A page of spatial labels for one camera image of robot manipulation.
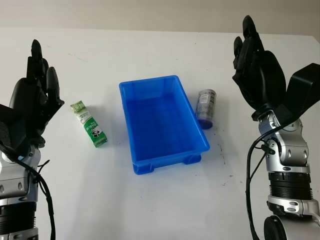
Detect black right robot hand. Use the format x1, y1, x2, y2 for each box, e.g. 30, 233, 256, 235
231, 14, 287, 114

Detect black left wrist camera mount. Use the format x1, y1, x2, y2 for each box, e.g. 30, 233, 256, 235
0, 103, 16, 151

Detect blue plastic tray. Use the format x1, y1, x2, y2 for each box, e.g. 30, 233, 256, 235
118, 74, 211, 176

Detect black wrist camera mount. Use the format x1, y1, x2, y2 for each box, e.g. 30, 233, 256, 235
0, 103, 16, 151
271, 62, 320, 126

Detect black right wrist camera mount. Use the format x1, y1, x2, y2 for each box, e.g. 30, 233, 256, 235
271, 62, 320, 126

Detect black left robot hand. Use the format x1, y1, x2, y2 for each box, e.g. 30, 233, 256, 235
8, 39, 65, 151

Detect green toothpaste box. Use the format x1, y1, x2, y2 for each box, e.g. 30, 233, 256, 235
69, 100, 109, 149

